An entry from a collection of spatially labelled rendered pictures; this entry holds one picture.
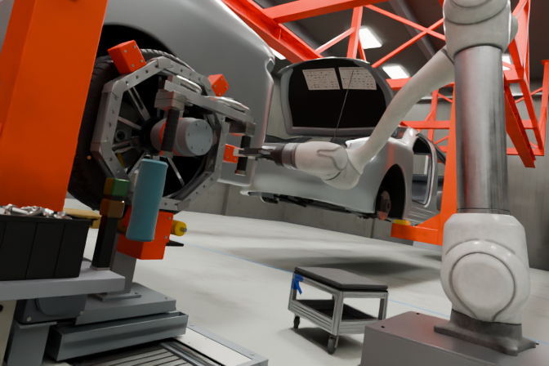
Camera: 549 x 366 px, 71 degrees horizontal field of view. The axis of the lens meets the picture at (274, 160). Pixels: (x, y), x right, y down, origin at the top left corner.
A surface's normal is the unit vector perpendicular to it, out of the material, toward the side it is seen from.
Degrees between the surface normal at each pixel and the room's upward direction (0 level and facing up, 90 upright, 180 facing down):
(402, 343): 90
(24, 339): 90
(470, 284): 94
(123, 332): 90
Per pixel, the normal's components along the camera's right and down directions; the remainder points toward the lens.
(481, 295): -0.44, -0.12
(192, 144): 0.79, 0.05
